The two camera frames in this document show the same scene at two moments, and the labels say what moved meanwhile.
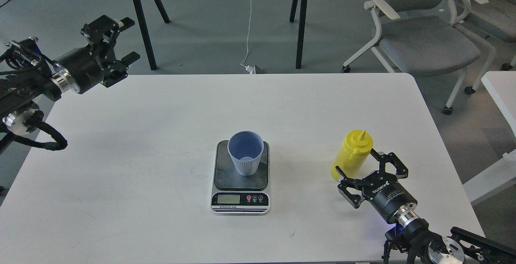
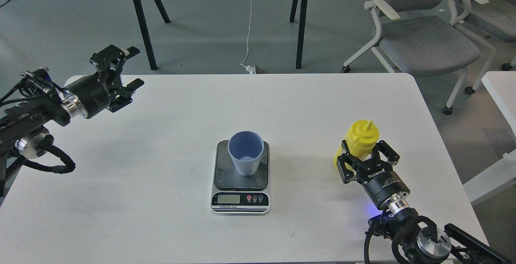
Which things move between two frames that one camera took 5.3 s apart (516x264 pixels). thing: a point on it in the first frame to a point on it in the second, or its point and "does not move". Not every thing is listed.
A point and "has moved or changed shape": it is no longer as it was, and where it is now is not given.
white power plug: x=251 y=69 does not move
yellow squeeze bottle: x=355 y=150 has moved or changed shape
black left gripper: x=81 y=71 to x=94 y=94
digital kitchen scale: x=234 y=194 does not move
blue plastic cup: x=246 y=148 does not move
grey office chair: x=427 y=40 does not move
